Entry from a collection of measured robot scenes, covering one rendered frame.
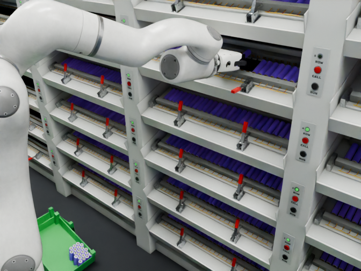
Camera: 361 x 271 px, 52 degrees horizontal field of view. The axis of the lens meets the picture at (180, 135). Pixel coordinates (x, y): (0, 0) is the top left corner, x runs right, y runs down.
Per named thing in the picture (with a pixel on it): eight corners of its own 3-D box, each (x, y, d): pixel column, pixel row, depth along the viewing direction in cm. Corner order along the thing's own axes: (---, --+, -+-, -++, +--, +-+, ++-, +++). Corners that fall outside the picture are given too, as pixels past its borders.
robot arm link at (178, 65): (203, 38, 97) (184, 62, 103) (171, 39, 87) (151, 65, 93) (222, 62, 95) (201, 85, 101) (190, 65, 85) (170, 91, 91)
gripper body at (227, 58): (223, 51, 97) (244, 49, 105) (193, 45, 103) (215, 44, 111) (219, 79, 99) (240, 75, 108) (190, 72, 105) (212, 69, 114)
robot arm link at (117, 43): (109, -22, 75) (220, 24, 92) (80, 36, 85) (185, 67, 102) (116, 7, 70) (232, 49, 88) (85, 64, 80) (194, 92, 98)
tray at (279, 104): (294, 120, 102) (293, 93, 95) (140, 75, 136) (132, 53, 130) (324, 78, 111) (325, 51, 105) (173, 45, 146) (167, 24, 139)
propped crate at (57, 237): (94, 261, 176) (96, 251, 171) (58, 288, 162) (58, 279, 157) (57, 220, 188) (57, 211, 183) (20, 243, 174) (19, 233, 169)
